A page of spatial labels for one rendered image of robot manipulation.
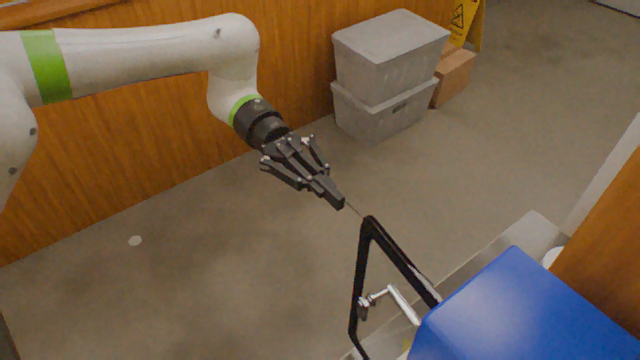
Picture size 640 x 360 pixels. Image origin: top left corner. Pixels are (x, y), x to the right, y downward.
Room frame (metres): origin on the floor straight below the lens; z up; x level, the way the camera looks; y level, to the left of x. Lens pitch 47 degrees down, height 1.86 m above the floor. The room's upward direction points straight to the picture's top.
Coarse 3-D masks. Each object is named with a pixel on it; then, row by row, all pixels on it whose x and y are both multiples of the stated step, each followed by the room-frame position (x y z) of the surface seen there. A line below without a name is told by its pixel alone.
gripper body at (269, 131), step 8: (264, 120) 0.66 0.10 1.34; (272, 120) 0.66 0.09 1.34; (280, 120) 0.67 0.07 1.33; (256, 128) 0.65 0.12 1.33; (264, 128) 0.64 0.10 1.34; (272, 128) 0.64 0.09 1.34; (280, 128) 0.64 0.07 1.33; (288, 128) 0.66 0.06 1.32; (256, 136) 0.63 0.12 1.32; (264, 136) 0.62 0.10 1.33; (272, 136) 0.63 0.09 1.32; (280, 136) 0.64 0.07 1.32; (288, 136) 0.64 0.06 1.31; (296, 136) 0.64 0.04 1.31; (256, 144) 0.63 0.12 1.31; (264, 144) 0.62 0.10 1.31; (272, 144) 0.62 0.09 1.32; (288, 144) 0.62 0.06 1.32; (264, 152) 0.60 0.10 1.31; (272, 152) 0.60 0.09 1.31; (280, 152) 0.59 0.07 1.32; (280, 160) 0.58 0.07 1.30
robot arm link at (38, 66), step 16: (0, 32) 0.60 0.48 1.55; (16, 32) 0.61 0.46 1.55; (32, 32) 0.62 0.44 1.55; (48, 32) 0.63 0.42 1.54; (0, 48) 0.56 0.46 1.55; (16, 48) 0.57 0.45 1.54; (32, 48) 0.58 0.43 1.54; (48, 48) 0.59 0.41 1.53; (0, 64) 0.54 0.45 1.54; (16, 64) 0.55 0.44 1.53; (32, 64) 0.56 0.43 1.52; (48, 64) 0.57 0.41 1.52; (32, 80) 0.55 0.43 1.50; (48, 80) 0.56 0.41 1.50; (64, 80) 0.57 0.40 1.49; (32, 96) 0.55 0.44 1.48; (48, 96) 0.56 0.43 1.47; (64, 96) 0.57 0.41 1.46
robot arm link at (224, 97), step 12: (216, 84) 0.74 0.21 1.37; (228, 84) 0.74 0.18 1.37; (240, 84) 0.74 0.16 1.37; (252, 84) 0.76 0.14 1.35; (216, 96) 0.74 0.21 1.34; (228, 96) 0.73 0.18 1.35; (240, 96) 0.73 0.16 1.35; (252, 96) 0.73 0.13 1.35; (216, 108) 0.73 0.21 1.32; (228, 108) 0.71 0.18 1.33; (228, 120) 0.70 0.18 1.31
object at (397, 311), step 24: (384, 264) 0.33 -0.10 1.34; (408, 264) 0.30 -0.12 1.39; (384, 288) 0.33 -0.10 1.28; (408, 288) 0.29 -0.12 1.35; (432, 288) 0.27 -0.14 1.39; (384, 312) 0.32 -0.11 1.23; (408, 312) 0.28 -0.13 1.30; (360, 336) 0.36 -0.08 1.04; (384, 336) 0.30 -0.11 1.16; (408, 336) 0.27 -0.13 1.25
